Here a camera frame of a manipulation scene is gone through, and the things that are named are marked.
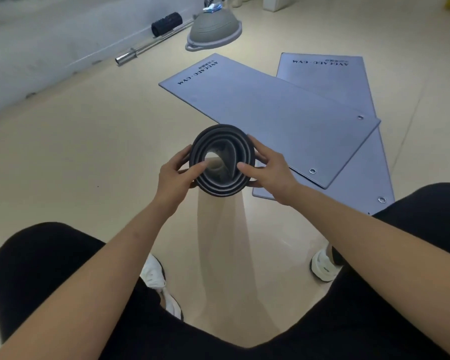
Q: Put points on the person's right forearm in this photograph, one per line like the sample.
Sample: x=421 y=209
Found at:
x=378 y=266

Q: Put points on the person's left white sneaker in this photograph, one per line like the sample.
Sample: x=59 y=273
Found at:
x=153 y=277

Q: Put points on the grey yoga mat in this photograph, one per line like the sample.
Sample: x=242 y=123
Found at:
x=266 y=116
x=330 y=78
x=225 y=133

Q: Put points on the grey half balance ball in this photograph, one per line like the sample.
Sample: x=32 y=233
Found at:
x=213 y=28

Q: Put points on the person's right white sneaker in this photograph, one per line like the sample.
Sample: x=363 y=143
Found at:
x=322 y=266

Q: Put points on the person's left hand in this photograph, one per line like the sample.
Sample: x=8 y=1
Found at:
x=172 y=179

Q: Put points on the steel barbell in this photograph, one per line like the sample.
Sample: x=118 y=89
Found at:
x=150 y=44

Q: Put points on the black foam roller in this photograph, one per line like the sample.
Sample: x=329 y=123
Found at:
x=167 y=24

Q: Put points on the person's right hand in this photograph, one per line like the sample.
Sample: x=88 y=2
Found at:
x=273 y=176

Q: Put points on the person's left forearm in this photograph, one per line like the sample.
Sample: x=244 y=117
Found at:
x=97 y=288

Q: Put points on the person's white sneaker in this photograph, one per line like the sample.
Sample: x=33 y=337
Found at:
x=322 y=266
x=153 y=277

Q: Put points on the black trousers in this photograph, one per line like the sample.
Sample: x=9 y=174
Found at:
x=41 y=266

